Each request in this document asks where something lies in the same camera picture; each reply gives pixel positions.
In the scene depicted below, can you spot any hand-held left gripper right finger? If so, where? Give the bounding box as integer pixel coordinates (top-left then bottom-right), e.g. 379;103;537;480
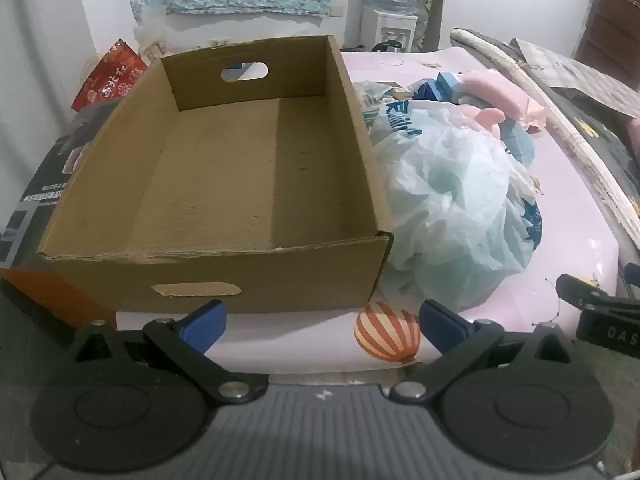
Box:
389;300;576;405

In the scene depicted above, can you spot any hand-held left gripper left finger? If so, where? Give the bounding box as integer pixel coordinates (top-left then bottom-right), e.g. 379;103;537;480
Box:
75;300;269;405

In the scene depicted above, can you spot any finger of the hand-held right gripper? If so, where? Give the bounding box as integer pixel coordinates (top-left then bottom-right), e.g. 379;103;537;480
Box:
556;274;640;343

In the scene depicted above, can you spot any pale printed plastic bag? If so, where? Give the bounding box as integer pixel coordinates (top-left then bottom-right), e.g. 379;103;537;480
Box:
367;97;543;311

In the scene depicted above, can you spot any brown cardboard box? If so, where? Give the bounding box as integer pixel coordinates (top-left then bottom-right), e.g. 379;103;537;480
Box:
37;35;393;316

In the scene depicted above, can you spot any pink white plush toy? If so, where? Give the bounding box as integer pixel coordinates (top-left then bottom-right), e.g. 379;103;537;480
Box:
465;107;506;138

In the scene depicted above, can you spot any pink towel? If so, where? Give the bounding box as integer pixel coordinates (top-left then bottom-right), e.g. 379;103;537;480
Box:
460;71;543;131

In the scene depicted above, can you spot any dark grey bedding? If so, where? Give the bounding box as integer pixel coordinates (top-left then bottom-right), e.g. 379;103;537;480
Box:
545;85;640;211

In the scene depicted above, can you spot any rolled striped mattress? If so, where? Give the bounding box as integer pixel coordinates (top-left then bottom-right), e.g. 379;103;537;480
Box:
450;27;640;241

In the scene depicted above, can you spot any black orange carton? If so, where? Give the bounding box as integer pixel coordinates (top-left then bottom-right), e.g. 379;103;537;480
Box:
0;100;121;331

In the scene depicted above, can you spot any blue plastic packet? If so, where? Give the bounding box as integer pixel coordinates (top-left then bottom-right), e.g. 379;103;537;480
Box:
415;72;466;103

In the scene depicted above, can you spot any crumpled white printed bag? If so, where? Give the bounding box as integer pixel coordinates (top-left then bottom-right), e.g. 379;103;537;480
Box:
352;80;416;126

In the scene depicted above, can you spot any grey printed blanket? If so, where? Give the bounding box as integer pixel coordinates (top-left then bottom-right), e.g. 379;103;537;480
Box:
515;37;640;116

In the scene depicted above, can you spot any red snack bag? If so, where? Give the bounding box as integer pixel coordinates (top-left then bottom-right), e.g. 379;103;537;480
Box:
71;39;150;113

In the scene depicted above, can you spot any brown wooden door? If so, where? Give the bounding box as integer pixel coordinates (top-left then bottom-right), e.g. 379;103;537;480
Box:
575;0;640;76

